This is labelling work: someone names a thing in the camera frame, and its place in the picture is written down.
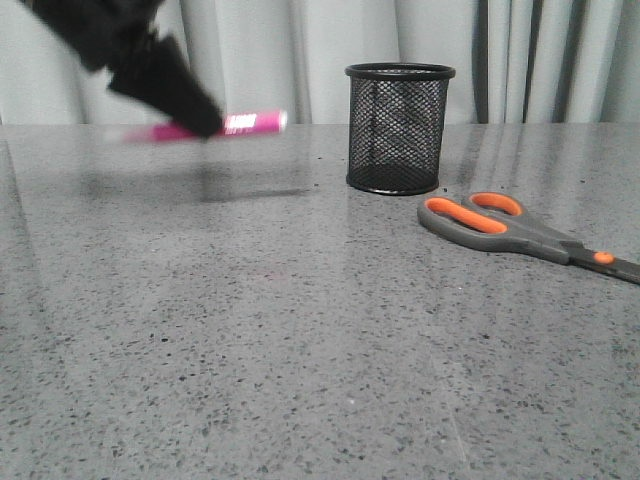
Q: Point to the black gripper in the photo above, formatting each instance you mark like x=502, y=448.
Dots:
x=152, y=70

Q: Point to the pink highlighter pen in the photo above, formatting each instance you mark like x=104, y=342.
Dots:
x=238, y=124

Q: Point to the grey orange scissors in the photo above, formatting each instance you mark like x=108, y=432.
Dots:
x=495, y=222

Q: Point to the black mesh pen holder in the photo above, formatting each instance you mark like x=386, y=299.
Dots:
x=396, y=124

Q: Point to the grey curtain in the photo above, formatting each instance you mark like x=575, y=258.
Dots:
x=515, y=61

